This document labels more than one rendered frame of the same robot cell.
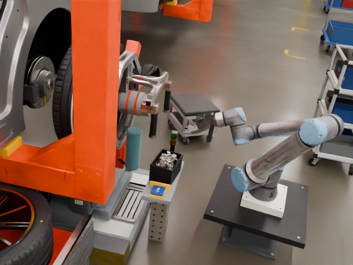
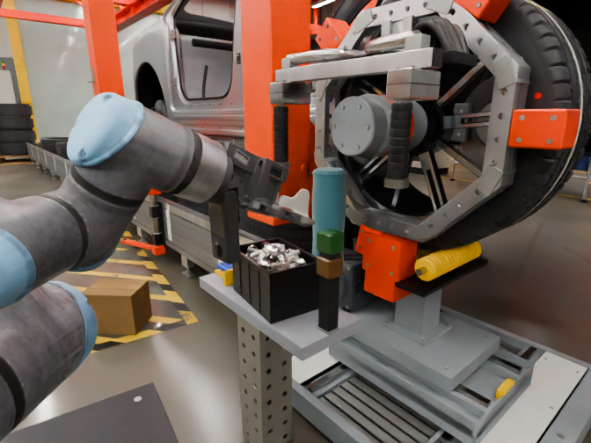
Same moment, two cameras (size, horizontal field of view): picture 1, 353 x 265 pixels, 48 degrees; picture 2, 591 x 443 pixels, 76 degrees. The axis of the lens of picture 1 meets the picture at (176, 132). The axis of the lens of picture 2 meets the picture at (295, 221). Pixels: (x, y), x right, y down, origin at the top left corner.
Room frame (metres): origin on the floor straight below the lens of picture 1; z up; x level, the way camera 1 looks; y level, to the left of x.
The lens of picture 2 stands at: (2.56, -0.55, 0.87)
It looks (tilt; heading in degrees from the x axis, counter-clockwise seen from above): 16 degrees down; 132
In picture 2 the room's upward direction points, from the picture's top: straight up
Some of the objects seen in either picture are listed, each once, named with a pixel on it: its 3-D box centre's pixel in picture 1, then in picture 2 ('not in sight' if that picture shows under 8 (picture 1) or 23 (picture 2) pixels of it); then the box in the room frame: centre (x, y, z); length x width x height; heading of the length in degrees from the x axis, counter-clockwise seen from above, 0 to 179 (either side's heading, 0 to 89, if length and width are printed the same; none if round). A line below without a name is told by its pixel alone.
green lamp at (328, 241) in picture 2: (174, 134); (330, 241); (2.15, 0.01, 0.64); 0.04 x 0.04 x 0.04; 82
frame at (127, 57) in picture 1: (122, 100); (398, 125); (2.11, 0.34, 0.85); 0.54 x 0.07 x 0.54; 172
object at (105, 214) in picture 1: (96, 187); (424, 358); (2.17, 0.50, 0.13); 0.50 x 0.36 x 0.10; 172
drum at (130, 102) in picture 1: (134, 102); (380, 126); (2.10, 0.27, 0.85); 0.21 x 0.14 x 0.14; 82
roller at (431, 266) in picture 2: not in sight; (449, 257); (2.24, 0.42, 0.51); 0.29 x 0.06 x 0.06; 82
